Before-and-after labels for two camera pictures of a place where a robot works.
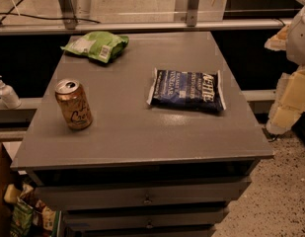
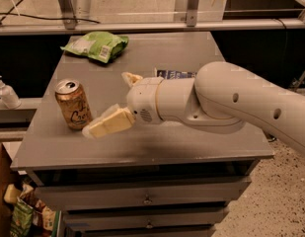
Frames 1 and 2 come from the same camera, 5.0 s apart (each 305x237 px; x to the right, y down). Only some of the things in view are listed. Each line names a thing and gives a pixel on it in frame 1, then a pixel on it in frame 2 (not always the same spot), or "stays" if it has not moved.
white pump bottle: [8, 94] stays
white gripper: [300, 39] → [142, 100]
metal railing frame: [66, 15] stays
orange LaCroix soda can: [73, 104] stays
